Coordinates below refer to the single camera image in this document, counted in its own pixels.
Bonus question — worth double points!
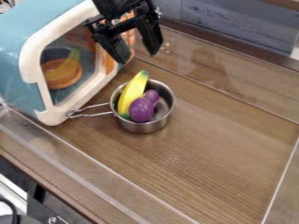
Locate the yellow toy banana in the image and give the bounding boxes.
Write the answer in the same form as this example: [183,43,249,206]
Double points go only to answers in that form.
[116,70,150,118]

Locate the black cable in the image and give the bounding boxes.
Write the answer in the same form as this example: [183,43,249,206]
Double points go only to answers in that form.
[0,197,22,224]

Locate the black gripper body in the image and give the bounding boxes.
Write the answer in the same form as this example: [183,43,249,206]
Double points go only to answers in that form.
[84,0,162,36]

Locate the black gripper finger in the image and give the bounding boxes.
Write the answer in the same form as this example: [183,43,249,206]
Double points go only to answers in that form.
[137,14,165,55]
[94,33,131,64]

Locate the blue toy microwave oven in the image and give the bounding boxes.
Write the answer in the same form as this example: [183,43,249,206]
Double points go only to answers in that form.
[0,0,123,126]

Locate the purple toy eggplant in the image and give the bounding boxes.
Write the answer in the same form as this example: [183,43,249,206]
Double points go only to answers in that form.
[128,89,161,123]

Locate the silver metal pot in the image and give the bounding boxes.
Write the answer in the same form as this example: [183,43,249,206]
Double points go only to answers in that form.
[66,79,175,134]

